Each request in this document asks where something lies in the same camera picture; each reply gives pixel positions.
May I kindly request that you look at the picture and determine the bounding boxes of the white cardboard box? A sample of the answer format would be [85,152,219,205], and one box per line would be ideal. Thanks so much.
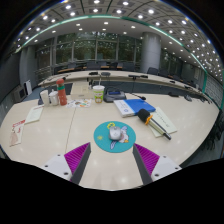
[69,83,95,100]

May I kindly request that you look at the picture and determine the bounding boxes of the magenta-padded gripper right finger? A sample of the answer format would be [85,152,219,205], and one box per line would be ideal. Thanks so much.
[132,143,183,186]

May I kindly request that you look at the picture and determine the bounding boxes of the ceiling spot lights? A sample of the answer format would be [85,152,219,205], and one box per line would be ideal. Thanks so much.
[14,0,221,71]

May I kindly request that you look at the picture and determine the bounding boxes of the round teal cartoon mouse pad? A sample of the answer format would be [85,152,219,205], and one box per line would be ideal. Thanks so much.
[93,120,137,154]

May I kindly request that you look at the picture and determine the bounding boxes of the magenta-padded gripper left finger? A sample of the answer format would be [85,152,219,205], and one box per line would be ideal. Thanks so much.
[42,142,92,185]

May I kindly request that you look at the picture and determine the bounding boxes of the colourful sticker sheet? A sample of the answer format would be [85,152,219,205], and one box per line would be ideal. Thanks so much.
[66,98,92,109]

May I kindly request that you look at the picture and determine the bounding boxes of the row of dark office chairs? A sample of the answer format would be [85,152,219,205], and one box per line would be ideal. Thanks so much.
[66,59,204,101]

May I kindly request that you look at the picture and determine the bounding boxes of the white plastic cup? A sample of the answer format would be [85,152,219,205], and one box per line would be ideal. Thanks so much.
[48,90,60,107]
[39,89,51,107]

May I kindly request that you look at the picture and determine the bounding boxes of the paper cup with green print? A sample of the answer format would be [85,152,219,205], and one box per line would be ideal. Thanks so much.
[92,84,106,104]

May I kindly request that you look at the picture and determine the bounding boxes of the red and white leaflet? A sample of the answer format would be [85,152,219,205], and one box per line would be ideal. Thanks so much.
[9,118,27,148]

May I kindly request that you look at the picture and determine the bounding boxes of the black handheld microphone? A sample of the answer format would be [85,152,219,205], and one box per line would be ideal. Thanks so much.
[137,108,173,141]

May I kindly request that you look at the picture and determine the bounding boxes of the blue and white book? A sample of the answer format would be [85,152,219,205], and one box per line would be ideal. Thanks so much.
[113,98,157,118]

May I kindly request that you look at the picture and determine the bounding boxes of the dark desktop conference unit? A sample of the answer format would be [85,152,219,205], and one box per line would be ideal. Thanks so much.
[103,87,147,104]

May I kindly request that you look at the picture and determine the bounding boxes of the orange-red drink bottle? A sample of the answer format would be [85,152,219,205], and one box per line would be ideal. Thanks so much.
[55,78,68,107]

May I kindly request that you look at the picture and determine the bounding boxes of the silver grey computer mouse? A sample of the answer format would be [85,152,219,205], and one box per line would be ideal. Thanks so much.
[108,125,122,141]

